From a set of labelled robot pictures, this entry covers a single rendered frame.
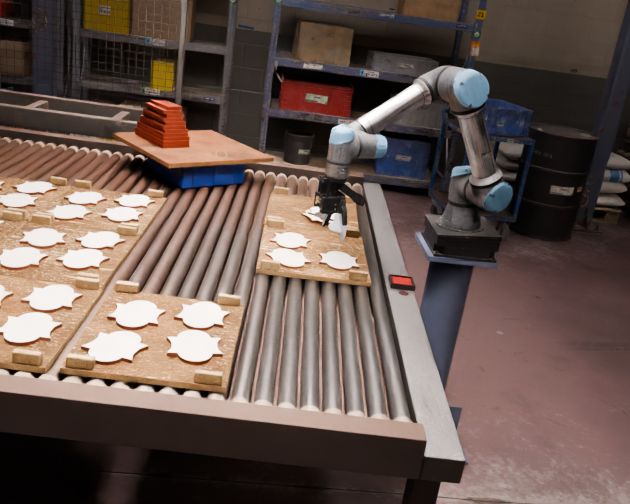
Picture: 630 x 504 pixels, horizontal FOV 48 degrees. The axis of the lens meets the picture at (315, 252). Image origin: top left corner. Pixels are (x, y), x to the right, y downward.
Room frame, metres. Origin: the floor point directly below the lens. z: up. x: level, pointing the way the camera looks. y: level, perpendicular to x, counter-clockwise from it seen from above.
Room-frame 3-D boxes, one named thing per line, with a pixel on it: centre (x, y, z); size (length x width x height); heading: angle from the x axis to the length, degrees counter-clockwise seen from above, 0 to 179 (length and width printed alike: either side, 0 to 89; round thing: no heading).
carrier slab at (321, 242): (2.17, 0.01, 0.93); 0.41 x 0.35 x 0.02; 3
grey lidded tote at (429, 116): (6.79, -0.77, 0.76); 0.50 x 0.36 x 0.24; 102
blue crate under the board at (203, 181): (2.91, 0.55, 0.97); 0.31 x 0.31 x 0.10; 43
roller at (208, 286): (2.19, 0.31, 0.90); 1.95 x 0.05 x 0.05; 3
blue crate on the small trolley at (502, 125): (5.73, -1.26, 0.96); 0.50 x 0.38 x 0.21; 21
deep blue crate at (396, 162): (6.83, -0.69, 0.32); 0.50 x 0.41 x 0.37; 92
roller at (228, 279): (2.19, 0.26, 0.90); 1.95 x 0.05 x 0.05; 3
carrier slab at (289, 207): (2.59, 0.03, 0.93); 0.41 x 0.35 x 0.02; 2
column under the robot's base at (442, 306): (2.62, -0.54, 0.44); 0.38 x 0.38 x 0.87; 6
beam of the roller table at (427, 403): (2.22, -0.27, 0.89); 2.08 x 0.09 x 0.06; 3
